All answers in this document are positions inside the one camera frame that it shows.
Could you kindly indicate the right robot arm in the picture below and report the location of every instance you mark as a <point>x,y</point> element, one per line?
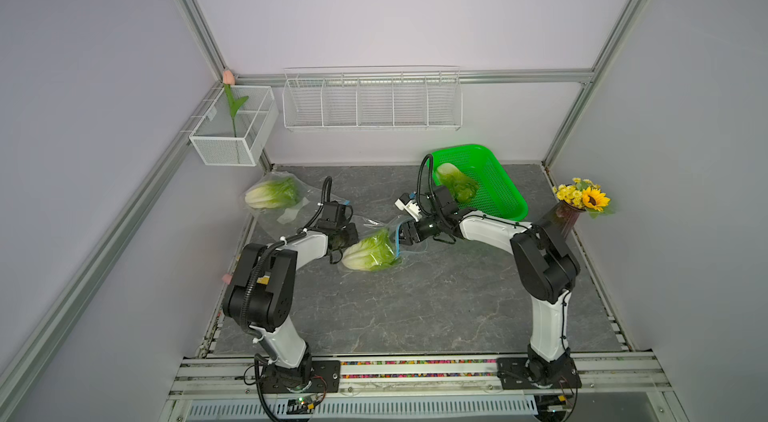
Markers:
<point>545,264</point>

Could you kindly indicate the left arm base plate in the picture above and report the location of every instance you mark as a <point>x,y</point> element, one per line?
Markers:
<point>315,376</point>

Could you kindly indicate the white wire wall shelf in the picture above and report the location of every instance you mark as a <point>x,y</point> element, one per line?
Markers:
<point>373,97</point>

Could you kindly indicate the chinese cabbage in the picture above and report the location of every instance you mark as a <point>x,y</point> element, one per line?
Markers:
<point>462,187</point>
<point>373,253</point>
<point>273,194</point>

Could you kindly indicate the yellow sunflower bouquet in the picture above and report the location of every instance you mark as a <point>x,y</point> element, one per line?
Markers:
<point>584,195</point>

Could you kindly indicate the artificial pink tulip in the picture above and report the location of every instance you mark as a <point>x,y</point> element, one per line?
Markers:
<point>234,104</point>

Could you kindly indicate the clear zip-top bag blue seal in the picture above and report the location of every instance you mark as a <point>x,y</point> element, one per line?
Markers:
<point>366,227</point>

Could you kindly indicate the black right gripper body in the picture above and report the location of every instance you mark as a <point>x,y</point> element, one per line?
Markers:
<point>426,226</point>

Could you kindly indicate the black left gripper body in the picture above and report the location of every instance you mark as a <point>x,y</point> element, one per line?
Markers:
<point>347,235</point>

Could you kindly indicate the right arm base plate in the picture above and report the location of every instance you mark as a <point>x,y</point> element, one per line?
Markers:
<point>535,373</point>

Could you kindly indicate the white mesh wall basket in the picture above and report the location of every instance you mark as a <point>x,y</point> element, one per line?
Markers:
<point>212,135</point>

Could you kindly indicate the dark glass vase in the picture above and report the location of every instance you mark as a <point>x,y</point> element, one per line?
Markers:
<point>562,216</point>

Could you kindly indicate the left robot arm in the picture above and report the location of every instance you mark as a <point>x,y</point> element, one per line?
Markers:
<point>260,293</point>

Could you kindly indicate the green plastic basket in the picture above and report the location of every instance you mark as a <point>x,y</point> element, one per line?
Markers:
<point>497,195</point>

